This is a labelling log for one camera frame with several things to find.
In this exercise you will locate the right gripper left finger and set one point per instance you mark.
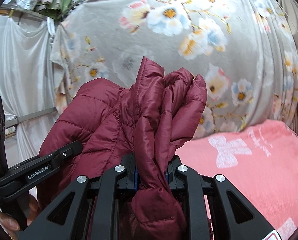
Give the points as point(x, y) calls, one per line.
point(88, 208)

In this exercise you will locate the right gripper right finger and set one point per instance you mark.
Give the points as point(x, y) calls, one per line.
point(214, 208)

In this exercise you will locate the maroon puffer jacket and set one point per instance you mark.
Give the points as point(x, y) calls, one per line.
point(154, 117)

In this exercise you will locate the person's left hand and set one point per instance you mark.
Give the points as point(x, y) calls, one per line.
point(10, 223)

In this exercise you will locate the pink bow print blanket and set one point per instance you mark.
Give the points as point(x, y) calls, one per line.
point(261, 161)

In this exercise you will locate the silver satin curtain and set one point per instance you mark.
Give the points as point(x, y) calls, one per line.
point(26, 84)

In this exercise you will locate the grey floral bed sheet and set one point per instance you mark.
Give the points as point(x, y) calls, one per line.
point(246, 50)

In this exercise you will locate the grey metal rail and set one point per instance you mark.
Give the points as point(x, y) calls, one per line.
point(19, 119)

